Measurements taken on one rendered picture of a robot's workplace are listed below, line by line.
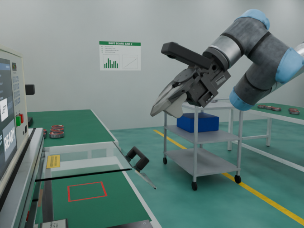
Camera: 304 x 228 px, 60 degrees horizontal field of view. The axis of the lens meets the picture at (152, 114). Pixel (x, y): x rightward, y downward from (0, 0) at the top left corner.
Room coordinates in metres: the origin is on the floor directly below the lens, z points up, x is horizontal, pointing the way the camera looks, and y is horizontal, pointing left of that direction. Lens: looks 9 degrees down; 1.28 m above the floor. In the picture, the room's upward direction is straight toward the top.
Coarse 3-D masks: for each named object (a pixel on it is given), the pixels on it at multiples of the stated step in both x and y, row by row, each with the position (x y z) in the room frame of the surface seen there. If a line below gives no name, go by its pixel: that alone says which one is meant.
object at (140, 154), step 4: (132, 148) 0.74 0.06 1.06; (136, 148) 0.72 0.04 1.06; (128, 152) 0.73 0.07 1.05; (132, 152) 0.72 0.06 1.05; (136, 152) 0.70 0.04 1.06; (140, 152) 0.68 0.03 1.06; (128, 156) 0.72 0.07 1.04; (132, 156) 0.72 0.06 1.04; (140, 156) 0.66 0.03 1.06; (144, 156) 0.65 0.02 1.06; (140, 160) 0.64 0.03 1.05; (144, 160) 0.64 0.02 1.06; (148, 160) 0.64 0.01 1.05; (136, 164) 0.64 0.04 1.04; (140, 164) 0.64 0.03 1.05; (144, 164) 0.64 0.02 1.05; (140, 168) 0.64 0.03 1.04
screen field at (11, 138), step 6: (12, 120) 0.46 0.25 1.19; (6, 126) 0.41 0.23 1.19; (12, 126) 0.46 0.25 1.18; (6, 132) 0.40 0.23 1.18; (12, 132) 0.45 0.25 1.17; (6, 138) 0.40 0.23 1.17; (12, 138) 0.45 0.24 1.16; (6, 144) 0.40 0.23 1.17; (12, 144) 0.44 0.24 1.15; (6, 150) 0.39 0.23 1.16; (12, 150) 0.44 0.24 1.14; (6, 156) 0.39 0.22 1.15
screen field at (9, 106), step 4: (4, 100) 0.41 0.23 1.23; (8, 100) 0.44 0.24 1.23; (12, 100) 0.48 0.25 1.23; (0, 104) 0.38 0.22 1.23; (4, 104) 0.41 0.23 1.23; (8, 104) 0.44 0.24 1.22; (12, 104) 0.47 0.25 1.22; (0, 108) 0.38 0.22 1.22; (4, 108) 0.40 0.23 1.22; (8, 108) 0.43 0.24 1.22; (12, 108) 0.47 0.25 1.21; (4, 112) 0.40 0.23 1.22; (8, 112) 0.43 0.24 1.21; (12, 112) 0.47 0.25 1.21; (4, 116) 0.40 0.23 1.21
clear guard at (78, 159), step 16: (80, 144) 0.75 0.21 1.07; (96, 144) 0.75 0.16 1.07; (112, 144) 0.75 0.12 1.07; (64, 160) 0.61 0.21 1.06; (80, 160) 0.61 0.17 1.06; (96, 160) 0.61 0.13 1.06; (112, 160) 0.61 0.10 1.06; (128, 160) 0.63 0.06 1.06; (48, 176) 0.51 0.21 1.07; (64, 176) 0.51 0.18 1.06; (144, 176) 0.59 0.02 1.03
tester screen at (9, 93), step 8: (0, 64) 0.41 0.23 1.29; (8, 64) 0.47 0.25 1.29; (0, 72) 0.40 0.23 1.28; (8, 72) 0.46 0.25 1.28; (0, 80) 0.40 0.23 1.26; (8, 80) 0.46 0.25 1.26; (0, 88) 0.39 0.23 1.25; (8, 88) 0.45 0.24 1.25; (0, 96) 0.39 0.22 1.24; (8, 96) 0.44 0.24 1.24; (0, 112) 0.38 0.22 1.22; (0, 120) 0.37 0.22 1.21; (8, 120) 0.43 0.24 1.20; (0, 128) 0.37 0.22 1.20; (0, 136) 0.37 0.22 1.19; (0, 144) 0.36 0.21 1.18; (0, 152) 0.36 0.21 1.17; (8, 160) 0.40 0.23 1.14; (0, 168) 0.35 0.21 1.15
